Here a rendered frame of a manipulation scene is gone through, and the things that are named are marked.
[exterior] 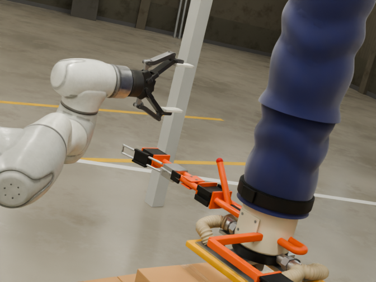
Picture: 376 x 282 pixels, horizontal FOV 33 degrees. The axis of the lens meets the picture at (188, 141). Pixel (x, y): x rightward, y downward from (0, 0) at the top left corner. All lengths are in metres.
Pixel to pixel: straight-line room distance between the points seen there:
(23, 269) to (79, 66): 2.52
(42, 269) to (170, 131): 1.71
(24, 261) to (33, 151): 3.00
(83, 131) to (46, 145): 0.51
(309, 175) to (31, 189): 0.93
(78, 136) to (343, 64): 0.72
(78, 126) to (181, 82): 3.43
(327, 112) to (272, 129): 0.15
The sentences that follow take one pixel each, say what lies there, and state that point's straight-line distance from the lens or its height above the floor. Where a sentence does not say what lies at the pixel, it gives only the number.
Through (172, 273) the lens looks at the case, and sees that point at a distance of 2.13.
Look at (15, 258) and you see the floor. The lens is 4.09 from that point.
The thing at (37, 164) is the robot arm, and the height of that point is 1.53.
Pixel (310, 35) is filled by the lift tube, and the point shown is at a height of 1.81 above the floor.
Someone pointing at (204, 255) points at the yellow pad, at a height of 1.11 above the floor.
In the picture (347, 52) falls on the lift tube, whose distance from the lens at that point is 1.72.
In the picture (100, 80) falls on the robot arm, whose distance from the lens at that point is 1.62.
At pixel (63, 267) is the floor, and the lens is 4.07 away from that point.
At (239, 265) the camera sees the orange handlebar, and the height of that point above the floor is 1.23.
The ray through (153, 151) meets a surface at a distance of 2.30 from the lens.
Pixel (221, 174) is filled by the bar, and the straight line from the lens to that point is 2.02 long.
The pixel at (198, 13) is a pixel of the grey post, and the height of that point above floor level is 1.65.
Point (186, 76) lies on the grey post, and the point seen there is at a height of 1.14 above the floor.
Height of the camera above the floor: 1.88
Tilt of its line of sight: 14 degrees down
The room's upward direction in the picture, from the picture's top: 14 degrees clockwise
